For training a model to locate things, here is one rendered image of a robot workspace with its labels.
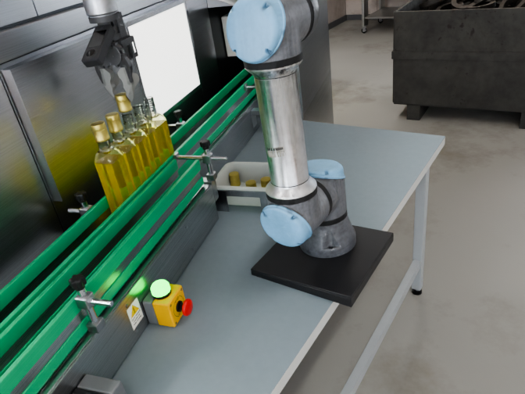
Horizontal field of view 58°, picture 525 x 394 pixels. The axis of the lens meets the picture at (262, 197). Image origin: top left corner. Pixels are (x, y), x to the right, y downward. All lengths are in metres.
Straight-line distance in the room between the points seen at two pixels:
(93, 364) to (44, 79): 0.67
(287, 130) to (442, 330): 1.38
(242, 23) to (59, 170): 0.63
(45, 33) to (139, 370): 0.82
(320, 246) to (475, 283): 1.28
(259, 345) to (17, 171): 0.69
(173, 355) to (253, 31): 0.68
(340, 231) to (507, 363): 1.06
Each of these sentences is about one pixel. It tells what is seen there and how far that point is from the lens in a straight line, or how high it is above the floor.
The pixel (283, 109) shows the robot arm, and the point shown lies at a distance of 0.94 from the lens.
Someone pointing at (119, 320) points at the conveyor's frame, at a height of 0.84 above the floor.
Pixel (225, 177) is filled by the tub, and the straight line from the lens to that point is 1.57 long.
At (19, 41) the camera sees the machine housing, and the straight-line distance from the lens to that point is 1.24.
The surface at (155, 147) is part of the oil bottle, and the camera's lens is 1.37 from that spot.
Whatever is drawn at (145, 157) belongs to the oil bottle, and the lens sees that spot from 1.32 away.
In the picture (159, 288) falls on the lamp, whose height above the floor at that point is 0.85.
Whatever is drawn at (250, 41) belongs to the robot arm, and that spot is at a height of 1.35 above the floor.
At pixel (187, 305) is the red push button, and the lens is 1.11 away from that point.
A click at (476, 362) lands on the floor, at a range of 2.05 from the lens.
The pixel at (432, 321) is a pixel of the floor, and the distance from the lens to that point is 2.16.
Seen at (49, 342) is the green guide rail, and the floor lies 0.94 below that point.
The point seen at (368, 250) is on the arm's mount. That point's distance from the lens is 1.23.
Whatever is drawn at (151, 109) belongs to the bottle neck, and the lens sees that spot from 1.39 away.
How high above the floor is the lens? 1.53
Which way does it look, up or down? 30 degrees down
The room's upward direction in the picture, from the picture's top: 8 degrees counter-clockwise
